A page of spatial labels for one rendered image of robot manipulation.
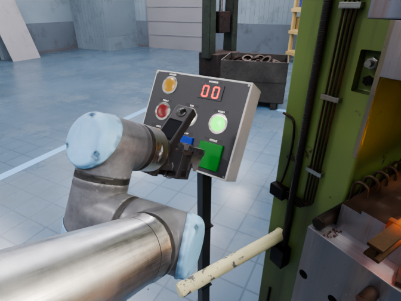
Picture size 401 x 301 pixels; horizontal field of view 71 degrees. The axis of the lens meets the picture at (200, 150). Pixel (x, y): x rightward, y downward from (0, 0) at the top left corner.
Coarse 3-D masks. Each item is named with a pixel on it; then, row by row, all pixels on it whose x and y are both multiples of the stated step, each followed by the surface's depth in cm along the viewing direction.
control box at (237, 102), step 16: (160, 80) 91; (176, 80) 88; (192, 80) 85; (208, 80) 82; (224, 80) 80; (160, 96) 90; (176, 96) 87; (192, 96) 84; (208, 96) 82; (224, 96) 80; (240, 96) 77; (256, 96) 80; (208, 112) 81; (224, 112) 79; (240, 112) 77; (160, 128) 89; (192, 128) 83; (208, 128) 81; (224, 128) 78; (240, 128) 76; (224, 144) 78; (240, 144) 79; (224, 160) 77; (240, 160) 82; (224, 176) 77
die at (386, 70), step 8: (400, 24) 47; (392, 32) 48; (400, 32) 47; (392, 40) 48; (400, 40) 47; (392, 48) 49; (400, 48) 48; (392, 56) 49; (400, 56) 48; (384, 64) 50; (392, 64) 49; (400, 64) 48; (384, 72) 50; (392, 72) 49; (400, 72) 48; (400, 80) 49
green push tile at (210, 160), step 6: (204, 144) 80; (210, 144) 79; (216, 144) 79; (210, 150) 79; (216, 150) 78; (222, 150) 78; (204, 156) 80; (210, 156) 79; (216, 156) 78; (204, 162) 79; (210, 162) 78; (216, 162) 78; (210, 168) 78; (216, 168) 77
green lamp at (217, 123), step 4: (216, 116) 80; (220, 116) 79; (212, 120) 80; (216, 120) 79; (220, 120) 79; (212, 124) 80; (216, 124) 79; (220, 124) 79; (224, 124) 78; (212, 128) 80; (216, 128) 79; (220, 128) 79
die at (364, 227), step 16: (400, 176) 75; (384, 192) 69; (400, 192) 67; (352, 208) 63; (368, 208) 62; (384, 208) 62; (400, 208) 62; (336, 224) 68; (352, 224) 64; (368, 224) 60; (384, 224) 57; (368, 240) 61; (400, 256) 56
